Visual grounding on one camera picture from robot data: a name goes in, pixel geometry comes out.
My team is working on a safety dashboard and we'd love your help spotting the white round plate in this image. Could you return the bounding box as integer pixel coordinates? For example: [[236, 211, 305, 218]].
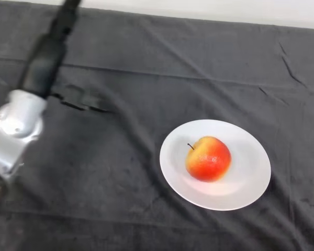
[[159, 119, 272, 211]]

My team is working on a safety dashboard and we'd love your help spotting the red yellow apple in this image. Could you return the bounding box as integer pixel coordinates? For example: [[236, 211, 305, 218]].
[[185, 135, 232, 182]]

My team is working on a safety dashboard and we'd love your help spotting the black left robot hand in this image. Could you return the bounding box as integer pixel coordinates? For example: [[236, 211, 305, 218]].
[[15, 0, 112, 113]]

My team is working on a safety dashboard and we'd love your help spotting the black cloth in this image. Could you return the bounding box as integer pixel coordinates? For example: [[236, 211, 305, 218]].
[[0, 0, 314, 251]]

